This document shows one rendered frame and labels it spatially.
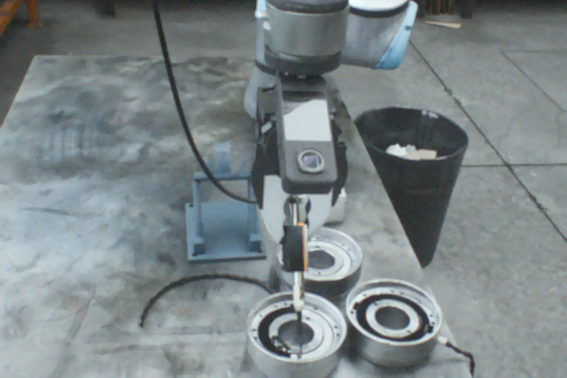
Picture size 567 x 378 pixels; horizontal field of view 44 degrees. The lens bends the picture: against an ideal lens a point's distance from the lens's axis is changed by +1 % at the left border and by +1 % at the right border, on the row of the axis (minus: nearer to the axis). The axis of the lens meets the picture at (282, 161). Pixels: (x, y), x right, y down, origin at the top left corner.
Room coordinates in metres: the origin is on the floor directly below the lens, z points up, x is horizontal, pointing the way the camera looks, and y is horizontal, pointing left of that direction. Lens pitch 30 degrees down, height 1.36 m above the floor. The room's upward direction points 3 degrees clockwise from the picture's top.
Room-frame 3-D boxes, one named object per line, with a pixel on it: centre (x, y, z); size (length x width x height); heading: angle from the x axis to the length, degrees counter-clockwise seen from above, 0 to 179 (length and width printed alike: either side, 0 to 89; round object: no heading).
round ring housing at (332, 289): (0.68, -0.05, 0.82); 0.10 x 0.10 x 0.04
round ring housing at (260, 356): (0.56, -0.02, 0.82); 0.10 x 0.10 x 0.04
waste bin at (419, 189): (1.83, -0.37, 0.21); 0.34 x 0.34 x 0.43
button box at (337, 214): (0.84, -0.05, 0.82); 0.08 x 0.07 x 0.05; 9
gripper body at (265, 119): (0.62, -0.01, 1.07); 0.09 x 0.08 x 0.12; 10
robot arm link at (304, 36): (0.61, -0.01, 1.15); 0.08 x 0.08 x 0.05
